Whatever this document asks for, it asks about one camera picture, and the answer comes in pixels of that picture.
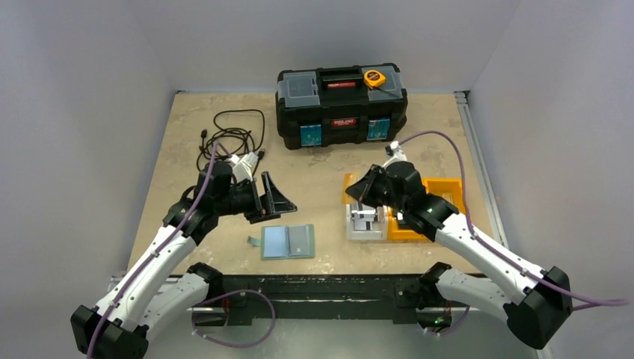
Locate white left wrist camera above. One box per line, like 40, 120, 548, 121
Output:
228, 152, 259, 183

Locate teal card holder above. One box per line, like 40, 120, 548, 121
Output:
247, 224, 315, 260

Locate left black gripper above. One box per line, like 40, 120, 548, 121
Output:
215, 171, 295, 223

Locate aluminium frame rail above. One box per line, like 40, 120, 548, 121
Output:
454, 91, 508, 248

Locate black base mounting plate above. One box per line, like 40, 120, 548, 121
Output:
174, 274, 469, 328

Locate yellow tape measure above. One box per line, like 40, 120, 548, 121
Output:
363, 69, 387, 90

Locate black coiled USB cable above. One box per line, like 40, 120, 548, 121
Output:
196, 109, 267, 174

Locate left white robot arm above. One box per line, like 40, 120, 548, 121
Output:
70, 162, 298, 358

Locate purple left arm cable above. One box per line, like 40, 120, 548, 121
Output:
84, 141, 277, 359

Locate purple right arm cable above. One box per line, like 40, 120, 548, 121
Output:
396, 130, 630, 338

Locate orange plastic bin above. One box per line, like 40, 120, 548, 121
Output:
384, 178, 465, 242

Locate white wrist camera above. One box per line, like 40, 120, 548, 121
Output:
228, 152, 259, 183
382, 141, 407, 169

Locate white plastic bin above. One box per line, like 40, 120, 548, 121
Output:
345, 201, 388, 242

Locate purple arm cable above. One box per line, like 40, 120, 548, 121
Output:
84, 141, 277, 359
396, 130, 630, 338

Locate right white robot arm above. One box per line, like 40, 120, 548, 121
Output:
345, 162, 573, 349

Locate gold card black stripe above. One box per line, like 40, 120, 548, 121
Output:
342, 173, 360, 205

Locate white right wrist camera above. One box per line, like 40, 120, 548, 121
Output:
382, 141, 407, 169

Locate cards in white bin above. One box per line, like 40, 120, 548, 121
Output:
351, 209, 380, 231

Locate black plastic toolbox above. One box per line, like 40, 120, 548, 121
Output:
275, 63, 408, 150

